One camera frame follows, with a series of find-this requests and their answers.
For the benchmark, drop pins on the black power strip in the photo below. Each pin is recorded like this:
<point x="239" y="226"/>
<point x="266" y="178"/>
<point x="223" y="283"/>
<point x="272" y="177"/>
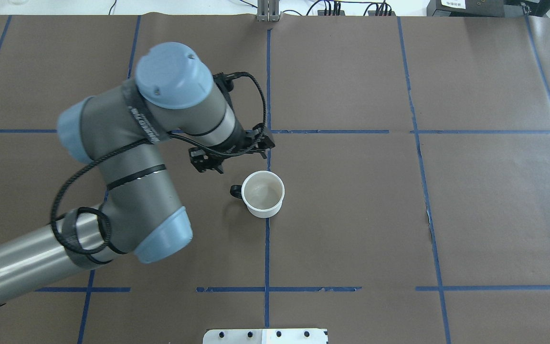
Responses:
<point x="359" y="8"/>

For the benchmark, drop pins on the black box with label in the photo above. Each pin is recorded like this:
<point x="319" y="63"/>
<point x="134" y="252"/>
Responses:
<point x="487" y="8"/>

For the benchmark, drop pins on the white camera stand post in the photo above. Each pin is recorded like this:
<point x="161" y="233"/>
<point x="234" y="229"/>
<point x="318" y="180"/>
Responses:
<point x="267" y="336"/>

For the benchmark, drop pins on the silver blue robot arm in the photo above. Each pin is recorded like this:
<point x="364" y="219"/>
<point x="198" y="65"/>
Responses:
<point x="123" y="199"/>

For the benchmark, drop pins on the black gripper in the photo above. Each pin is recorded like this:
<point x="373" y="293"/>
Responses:
<point x="231" y="148"/>

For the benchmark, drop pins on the aluminium frame post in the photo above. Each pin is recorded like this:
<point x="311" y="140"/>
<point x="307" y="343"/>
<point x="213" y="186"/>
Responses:
<point x="268" y="10"/>

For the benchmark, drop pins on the white smiley face mug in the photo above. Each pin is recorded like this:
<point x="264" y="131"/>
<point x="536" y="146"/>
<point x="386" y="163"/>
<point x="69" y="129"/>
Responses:
<point x="262" y="192"/>

